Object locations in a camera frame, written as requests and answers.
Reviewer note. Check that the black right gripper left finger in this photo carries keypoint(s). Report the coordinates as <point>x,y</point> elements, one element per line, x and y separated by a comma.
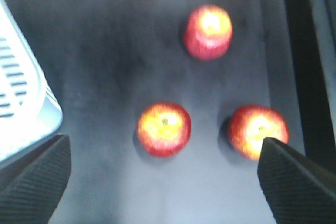
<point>33,183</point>

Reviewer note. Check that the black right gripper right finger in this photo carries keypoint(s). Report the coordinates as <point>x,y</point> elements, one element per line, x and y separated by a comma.
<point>296,189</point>

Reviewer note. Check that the light blue plastic basket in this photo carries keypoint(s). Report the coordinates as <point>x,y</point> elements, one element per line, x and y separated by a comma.
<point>30,113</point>

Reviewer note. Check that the red yellow apple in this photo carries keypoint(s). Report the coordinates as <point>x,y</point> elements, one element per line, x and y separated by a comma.
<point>250,124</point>
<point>164,129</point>

